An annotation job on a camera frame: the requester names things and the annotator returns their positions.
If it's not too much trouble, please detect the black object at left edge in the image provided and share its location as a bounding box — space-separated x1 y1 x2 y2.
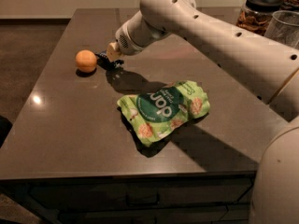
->
0 116 12 147

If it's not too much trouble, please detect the dark drawer handle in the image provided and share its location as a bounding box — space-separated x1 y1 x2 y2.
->
125 193 160 207

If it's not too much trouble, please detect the dark blue rxbar wrapper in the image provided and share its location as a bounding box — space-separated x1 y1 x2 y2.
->
95 51 124 70

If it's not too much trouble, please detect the clear glass bowl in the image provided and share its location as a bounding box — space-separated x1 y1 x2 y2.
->
264 10 299 48

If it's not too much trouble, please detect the glass jar with black lid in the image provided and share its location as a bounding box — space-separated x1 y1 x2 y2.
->
236 0 282 35

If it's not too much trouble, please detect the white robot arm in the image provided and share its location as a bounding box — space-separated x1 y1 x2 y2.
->
107 0 299 224

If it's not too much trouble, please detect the green snack bag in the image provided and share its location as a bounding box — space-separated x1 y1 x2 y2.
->
117 80 210 147

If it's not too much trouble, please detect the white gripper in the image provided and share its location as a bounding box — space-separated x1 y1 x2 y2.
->
106 11 170 62

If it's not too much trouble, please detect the orange fruit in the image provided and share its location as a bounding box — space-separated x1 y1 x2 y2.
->
75 50 97 73

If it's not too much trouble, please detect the dark cabinet drawer front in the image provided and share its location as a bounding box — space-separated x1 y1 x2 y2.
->
30 178 251 211

